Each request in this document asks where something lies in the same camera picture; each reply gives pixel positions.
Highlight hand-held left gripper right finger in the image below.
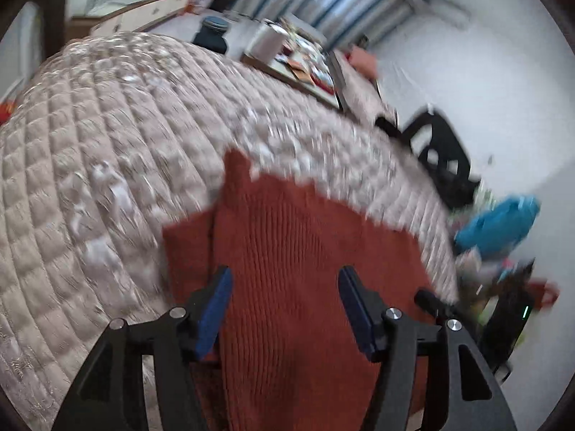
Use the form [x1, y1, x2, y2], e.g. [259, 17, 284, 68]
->
[338, 266, 517, 431]

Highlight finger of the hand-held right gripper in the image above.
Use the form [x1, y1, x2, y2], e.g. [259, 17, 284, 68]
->
[415, 289, 456, 321]

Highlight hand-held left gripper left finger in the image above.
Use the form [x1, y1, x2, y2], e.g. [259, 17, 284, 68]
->
[51, 266, 234, 431]

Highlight red knitted sweater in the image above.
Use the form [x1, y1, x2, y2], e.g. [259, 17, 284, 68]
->
[162, 148, 450, 431]

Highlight red box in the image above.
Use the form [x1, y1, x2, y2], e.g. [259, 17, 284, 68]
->
[530, 281, 560, 308]

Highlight blue thermos jug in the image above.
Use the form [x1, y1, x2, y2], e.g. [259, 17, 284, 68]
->
[454, 195, 540, 259]

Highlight black plastic chair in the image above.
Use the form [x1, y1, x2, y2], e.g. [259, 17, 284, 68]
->
[375, 105, 479, 209]

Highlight beige quilted blanket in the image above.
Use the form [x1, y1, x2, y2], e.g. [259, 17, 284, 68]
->
[0, 31, 459, 431]

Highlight cluttered tray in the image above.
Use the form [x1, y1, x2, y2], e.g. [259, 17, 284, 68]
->
[243, 18, 344, 111]

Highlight pink cloth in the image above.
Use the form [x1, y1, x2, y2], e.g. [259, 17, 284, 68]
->
[348, 47, 379, 77]

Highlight white roll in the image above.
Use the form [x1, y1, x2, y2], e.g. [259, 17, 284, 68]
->
[246, 22, 288, 61]

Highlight dark round jar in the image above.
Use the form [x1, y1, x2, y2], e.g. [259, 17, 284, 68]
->
[193, 15, 230, 52]

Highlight wooden dresser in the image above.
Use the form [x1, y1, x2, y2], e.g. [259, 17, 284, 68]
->
[67, 0, 198, 37]

